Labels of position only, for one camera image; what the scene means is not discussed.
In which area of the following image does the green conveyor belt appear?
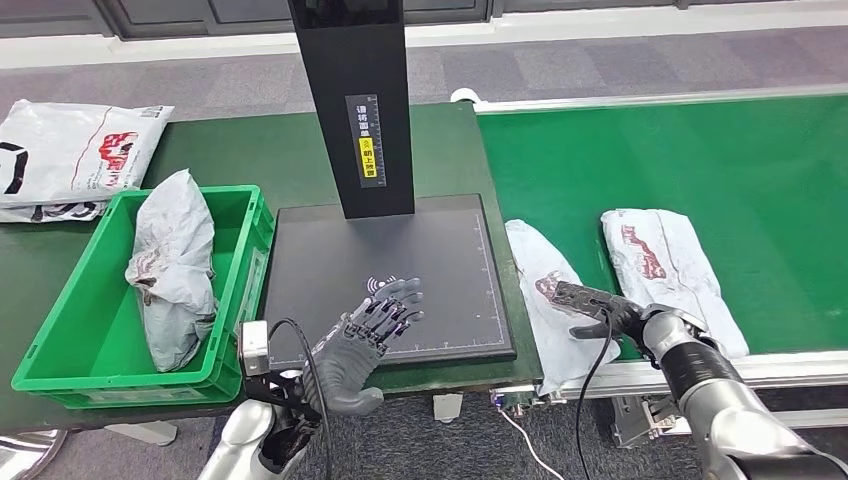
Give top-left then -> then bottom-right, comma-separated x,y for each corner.
476,93 -> 848,363

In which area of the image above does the flat white black-print mailer bag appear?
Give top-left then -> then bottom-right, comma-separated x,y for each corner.
0,199 -> 111,225

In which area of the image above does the green plastic crate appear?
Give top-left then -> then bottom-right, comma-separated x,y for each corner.
11,184 -> 277,411

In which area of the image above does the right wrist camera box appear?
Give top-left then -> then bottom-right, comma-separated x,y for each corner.
547,278 -> 615,320

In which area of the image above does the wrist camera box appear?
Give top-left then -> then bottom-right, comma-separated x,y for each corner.
547,278 -> 615,320
236,319 -> 297,409

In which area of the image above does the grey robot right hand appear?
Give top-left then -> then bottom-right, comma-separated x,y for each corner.
568,296 -> 649,343

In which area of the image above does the white table bracket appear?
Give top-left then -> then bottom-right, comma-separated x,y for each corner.
431,393 -> 465,425

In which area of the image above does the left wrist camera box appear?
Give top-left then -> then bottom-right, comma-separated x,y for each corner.
236,319 -> 297,409

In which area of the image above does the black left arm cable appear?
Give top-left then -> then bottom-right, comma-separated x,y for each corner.
267,317 -> 335,480

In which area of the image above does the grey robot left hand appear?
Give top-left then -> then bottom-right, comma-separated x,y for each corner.
300,276 -> 426,418

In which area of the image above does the dark framed glass partition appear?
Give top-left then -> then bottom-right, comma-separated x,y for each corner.
0,0 -> 848,42

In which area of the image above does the black scanner machine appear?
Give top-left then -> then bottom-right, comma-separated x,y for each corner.
262,0 -> 519,373

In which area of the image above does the round chrome stand base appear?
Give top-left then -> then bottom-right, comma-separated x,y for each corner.
0,428 -> 70,480

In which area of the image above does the small circuit board box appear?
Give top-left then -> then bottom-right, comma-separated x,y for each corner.
489,386 -> 569,416

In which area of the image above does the white table foot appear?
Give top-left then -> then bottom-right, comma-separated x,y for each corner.
103,419 -> 179,448

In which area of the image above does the large white printed mailer bag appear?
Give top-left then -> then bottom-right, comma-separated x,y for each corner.
0,98 -> 176,211

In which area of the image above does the grey parcel bag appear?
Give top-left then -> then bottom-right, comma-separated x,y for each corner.
600,207 -> 751,361
123,168 -> 221,374
504,218 -> 623,397

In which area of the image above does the thin white cable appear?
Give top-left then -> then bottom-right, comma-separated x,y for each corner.
497,409 -> 566,480

